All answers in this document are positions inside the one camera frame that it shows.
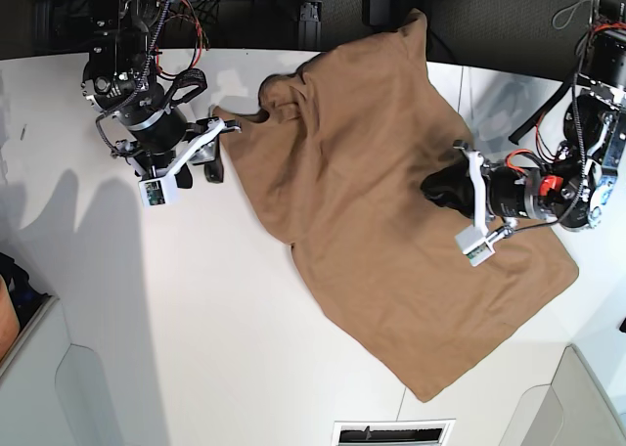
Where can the grey plastic bin left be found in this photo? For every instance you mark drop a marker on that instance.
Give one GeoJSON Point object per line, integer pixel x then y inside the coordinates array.
{"type": "Point", "coordinates": [77, 368]}

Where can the tan brown t-shirt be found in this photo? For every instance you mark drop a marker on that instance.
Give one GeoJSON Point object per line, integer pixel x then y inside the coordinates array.
{"type": "Point", "coordinates": [332, 166]}

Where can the aluminium frame post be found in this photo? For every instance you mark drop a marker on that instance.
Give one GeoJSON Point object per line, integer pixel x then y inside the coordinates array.
{"type": "Point", "coordinates": [309, 24]}

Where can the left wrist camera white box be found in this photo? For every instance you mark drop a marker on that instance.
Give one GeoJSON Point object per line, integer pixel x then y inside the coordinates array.
{"type": "Point", "coordinates": [475, 245]}

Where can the grey plastic bin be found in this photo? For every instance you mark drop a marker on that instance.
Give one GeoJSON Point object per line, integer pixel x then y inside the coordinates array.
{"type": "Point", "coordinates": [77, 368]}
{"type": "Point", "coordinates": [573, 409]}

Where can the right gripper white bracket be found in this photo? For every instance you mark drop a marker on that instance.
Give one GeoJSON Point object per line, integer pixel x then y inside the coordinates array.
{"type": "Point", "coordinates": [171, 150]}

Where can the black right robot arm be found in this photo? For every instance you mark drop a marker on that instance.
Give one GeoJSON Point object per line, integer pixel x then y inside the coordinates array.
{"type": "Point", "coordinates": [138, 102]}

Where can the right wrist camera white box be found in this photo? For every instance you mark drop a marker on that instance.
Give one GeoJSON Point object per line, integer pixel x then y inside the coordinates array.
{"type": "Point", "coordinates": [158, 191]}

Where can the black box under table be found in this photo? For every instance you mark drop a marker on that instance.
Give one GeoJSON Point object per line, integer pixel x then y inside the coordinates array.
{"type": "Point", "coordinates": [381, 1]}

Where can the grey plastic bin right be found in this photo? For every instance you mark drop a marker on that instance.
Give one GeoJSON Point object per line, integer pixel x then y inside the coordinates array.
{"type": "Point", "coordinates": [573, 409]}

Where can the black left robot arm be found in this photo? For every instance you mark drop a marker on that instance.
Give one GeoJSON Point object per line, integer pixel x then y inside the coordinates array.
{"type": "Point", "coordinates": [567, 179]}

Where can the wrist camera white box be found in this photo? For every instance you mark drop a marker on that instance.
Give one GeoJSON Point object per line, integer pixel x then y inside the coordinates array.
{"type": "Point", "coordinates": [475, 245]}
{"type": "Point", "coordinates": [158, 191]}

